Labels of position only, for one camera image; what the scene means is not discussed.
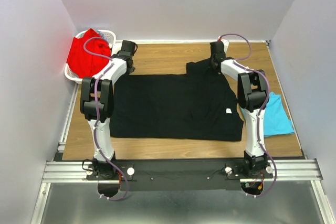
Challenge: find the black t shirt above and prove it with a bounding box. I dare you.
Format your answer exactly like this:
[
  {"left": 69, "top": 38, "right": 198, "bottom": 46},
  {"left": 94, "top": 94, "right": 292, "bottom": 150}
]
[{"left": 110, "top": 59, "right": 244, "bottom": 142}]

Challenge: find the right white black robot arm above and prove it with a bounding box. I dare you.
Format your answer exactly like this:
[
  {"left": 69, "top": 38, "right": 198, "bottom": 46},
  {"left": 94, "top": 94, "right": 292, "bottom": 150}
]
[{"left": 210, "top": 40, "right": 269, "bottom": 178}]

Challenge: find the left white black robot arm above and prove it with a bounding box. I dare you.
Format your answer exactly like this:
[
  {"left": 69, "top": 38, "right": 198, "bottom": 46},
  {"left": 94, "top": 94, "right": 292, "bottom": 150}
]
[{"left": 80, "top": 37, "right": 138, "bottom": 179}]

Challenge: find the red t shirt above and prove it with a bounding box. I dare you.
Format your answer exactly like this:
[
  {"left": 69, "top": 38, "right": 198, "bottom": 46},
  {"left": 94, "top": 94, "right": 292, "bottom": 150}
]
[{"left": 66, "top": 28, "right": 111, "bottom": 79}]

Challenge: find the folded turquoise t shirt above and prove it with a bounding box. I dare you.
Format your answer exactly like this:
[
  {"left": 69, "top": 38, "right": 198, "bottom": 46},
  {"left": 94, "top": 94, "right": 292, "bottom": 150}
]
[{"left": 240, "top": 91, "right": 295, "bottom": 138}]

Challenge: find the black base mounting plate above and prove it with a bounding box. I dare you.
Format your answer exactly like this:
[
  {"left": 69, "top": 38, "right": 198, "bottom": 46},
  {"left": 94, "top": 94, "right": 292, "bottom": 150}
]
[{"left": 82, "top": 158, "right": 273, "bottom": 195}]

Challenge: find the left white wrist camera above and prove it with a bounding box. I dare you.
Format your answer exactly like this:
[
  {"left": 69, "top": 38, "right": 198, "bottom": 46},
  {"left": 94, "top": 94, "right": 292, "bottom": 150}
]
[{"left": 111, "top": 42, "right": 122, "bottom": 55}]

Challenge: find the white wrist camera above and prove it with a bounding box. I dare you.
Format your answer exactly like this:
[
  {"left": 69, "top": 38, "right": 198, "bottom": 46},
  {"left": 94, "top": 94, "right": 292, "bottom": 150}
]
[
  {"left": 111, "top": 42, "right": 122, "bottom": 55},
  {"left": 218, "top": 39, "right": 229, "bottom": 52}
]

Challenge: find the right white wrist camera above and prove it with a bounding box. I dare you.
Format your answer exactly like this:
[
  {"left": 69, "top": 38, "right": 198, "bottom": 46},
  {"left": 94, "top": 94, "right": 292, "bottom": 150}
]
[{"left": 218, "top": 39, "right": 229, "bottom": 52}]

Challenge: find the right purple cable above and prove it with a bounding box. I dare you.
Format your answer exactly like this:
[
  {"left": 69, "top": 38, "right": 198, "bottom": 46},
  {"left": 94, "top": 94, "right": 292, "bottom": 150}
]
[{"left": 216, "top": 33, "right": 278, "bottom": 198}]

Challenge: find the aluminium extrusion rail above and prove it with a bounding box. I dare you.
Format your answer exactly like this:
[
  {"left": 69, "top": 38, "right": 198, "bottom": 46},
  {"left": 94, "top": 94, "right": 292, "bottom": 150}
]
[{"left": 42, "top": 159, "right": 323, "bottom": 183}]

